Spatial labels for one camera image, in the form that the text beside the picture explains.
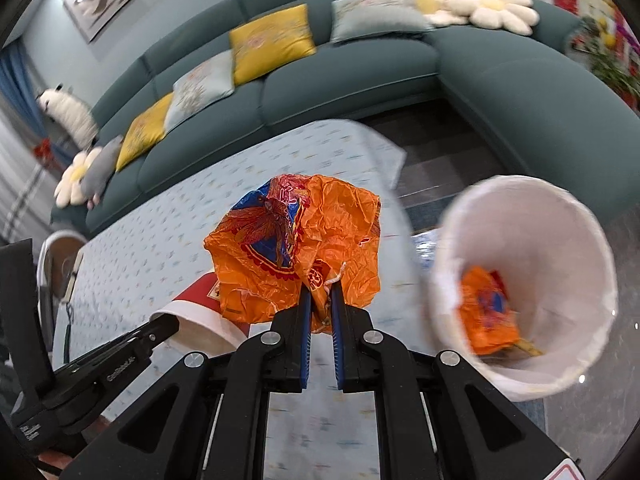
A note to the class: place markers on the orange snack wrapper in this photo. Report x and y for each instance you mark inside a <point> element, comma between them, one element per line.
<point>489,322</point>

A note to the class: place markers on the white daisy pillow front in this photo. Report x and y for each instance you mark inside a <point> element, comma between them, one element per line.
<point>516,16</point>

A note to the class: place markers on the white daisy pillow left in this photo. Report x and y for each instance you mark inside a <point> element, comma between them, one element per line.
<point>69,190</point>

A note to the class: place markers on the floral light blue tablecloth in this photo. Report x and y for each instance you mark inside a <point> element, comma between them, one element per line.
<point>145,259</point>

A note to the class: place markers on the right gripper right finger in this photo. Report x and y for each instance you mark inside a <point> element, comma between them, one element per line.
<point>365,359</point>

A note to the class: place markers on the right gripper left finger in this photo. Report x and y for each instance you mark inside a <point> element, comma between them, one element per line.
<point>278,358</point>

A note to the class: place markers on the grey embroidered cushion left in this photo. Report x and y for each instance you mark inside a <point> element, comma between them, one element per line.
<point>206,84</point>

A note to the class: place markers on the potted flower plant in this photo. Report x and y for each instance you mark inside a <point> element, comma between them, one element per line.
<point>588,46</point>

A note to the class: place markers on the red white paper cup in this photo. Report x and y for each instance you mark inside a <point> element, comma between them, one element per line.
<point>202,327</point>

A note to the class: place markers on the white lined trash bin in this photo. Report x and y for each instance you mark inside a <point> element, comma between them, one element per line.
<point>558,269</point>

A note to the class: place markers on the round wooden side table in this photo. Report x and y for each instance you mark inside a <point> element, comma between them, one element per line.
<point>56,261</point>

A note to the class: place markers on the grey mouse plush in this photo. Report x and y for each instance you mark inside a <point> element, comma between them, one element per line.
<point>102,167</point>

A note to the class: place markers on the grey embroidered cushion right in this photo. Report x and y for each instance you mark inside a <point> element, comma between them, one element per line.
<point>356,19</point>

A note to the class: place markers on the yellow embroidered cushion left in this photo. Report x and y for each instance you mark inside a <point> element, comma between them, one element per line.
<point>144,132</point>

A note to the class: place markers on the yellow embroidered cushion centre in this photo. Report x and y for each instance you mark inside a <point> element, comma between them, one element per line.
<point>263,45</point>

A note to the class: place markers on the grey embroidered cushion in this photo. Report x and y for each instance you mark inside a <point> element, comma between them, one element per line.
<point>206,84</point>
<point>356,19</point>

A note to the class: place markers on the orange blue snack bag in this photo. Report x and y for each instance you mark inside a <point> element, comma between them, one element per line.
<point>296,232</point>

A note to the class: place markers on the blue curtain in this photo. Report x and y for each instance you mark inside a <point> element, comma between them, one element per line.
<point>16,87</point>

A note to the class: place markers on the yellow embroidered cushion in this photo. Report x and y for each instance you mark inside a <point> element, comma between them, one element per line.
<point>263,45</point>
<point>144,132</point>

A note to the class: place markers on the teal sectional sofa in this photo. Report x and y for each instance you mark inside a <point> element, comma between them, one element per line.
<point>541,113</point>

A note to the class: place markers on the black remote on strap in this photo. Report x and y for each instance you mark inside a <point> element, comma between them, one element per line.
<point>68,331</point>

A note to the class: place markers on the white sheep plush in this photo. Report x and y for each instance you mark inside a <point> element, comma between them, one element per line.
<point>72,114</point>

